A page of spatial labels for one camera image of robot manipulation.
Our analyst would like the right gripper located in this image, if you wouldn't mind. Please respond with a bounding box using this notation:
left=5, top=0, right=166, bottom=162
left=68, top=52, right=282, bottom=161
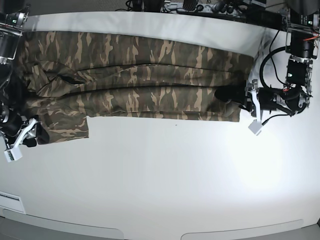
left=0, top=109, right=50, bottom=147

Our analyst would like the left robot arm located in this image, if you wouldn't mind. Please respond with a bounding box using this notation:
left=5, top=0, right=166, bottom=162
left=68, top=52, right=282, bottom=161
left=244, top=0, right=320, bottom=117

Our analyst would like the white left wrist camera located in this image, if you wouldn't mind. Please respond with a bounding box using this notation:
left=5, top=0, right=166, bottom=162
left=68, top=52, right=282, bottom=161
left=247, top=87, right=264, bottom=136

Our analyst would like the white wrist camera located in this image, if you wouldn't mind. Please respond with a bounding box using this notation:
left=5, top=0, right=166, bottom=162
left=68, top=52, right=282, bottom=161
left=4, top=118, right=39, bottom=163
left=247, top=87, right=264, bottom=136

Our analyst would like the white label plate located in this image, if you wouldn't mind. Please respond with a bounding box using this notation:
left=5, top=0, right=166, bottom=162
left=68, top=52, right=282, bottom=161
left=0, top=191, right=26, bottom=214

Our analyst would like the camouflage T-shirt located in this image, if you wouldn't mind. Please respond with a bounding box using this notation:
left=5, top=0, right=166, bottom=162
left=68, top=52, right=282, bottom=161
left=21, top=30, right=255, bottom=145

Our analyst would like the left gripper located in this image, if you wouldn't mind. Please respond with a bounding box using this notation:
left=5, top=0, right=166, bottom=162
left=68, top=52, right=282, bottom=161
left=214, top=79, right=279, bottom=115

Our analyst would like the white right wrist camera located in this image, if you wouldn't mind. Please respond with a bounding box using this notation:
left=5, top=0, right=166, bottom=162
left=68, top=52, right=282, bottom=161
left=4, top=118, right=39, bottom=163

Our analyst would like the black cable clutter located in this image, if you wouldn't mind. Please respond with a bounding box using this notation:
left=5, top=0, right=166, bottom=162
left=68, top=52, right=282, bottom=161
left=123, top=0, right=283, bottom=20

